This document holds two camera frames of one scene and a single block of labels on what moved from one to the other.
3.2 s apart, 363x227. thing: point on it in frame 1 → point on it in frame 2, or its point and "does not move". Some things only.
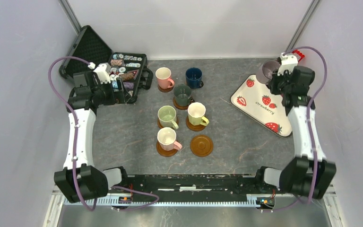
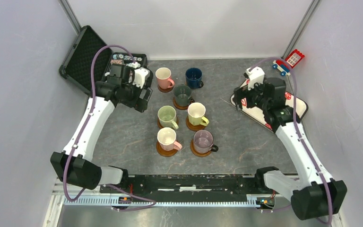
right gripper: x=274 y=79 → x=243 y=92
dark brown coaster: x=164 y=90 does not move
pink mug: x=163 y=74 does not move
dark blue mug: x=194 y=78 does not move
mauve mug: x=265 y=70 → x=203 y=142
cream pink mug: x=167 y=136 does not move
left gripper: x=121 y=96 → x=137 y=103
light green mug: x=167 y=115 does not move
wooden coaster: x=158 y=122 does not move
